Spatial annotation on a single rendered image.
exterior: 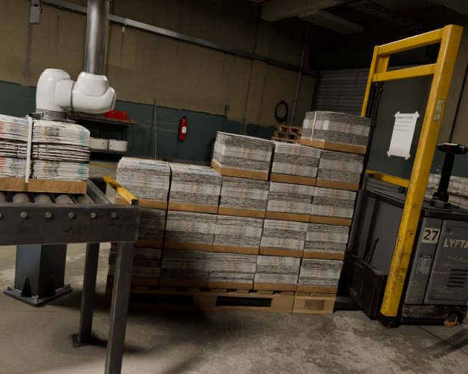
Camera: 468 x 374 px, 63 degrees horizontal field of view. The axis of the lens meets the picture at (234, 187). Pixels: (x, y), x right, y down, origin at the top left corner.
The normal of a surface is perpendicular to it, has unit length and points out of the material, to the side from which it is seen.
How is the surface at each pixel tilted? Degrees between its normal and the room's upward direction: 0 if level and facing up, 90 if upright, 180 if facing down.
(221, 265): 90
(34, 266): 90
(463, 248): 90
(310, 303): 90
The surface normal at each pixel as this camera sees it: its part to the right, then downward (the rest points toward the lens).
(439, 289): 0.22, 0.18
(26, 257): -0.38, 0.09
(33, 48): 0.51, 0.22
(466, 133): -0.85, -0.04
